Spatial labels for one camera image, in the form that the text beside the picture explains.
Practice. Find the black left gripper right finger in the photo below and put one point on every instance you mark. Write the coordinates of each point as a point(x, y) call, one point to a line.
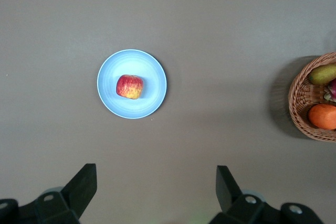
point(231, 195)

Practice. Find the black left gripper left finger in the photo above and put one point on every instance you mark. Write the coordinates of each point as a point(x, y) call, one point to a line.
point(76, 192)

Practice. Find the red yellow apple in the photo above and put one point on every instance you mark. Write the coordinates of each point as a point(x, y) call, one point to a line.
point(130, 87)

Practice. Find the brown wicker basket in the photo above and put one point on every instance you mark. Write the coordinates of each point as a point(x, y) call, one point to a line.
point(299, 103)

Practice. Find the orange fruit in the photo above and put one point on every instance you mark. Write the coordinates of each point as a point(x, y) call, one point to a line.
point(324, 117)

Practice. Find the blue round plate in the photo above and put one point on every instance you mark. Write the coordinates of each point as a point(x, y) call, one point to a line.
point(131, 61)

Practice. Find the pink dragon fruit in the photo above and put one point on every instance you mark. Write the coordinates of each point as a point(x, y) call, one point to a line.
point(332, 91)

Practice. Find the small yellow green fruit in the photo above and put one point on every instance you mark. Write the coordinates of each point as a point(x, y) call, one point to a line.
point(323, 75)

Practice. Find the brown table cloth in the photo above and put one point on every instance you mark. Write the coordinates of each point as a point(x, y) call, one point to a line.
point(210, 24)

